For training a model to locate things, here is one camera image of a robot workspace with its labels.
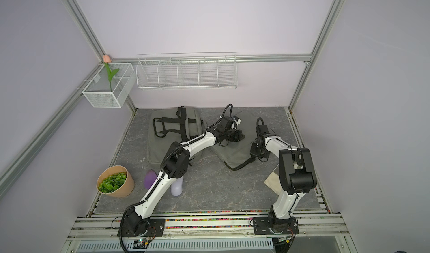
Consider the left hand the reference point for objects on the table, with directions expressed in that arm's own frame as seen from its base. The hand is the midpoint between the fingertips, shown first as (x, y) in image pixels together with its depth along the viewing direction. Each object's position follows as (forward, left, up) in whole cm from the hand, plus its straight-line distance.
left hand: (247, 138), depth 99 cm
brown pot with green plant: (-24, +65, +7) cm, 70 cm away
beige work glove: (-25, -10, -5) cm, 27 cm away
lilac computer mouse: (-26, +40, -2) cm, 47 cm away
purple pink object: (-19, +55, -5) cm, 59 cm away
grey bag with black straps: (+11, +49, +1) cm, 50 cm away
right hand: (-8, -4, -4) cm, 10 cm away
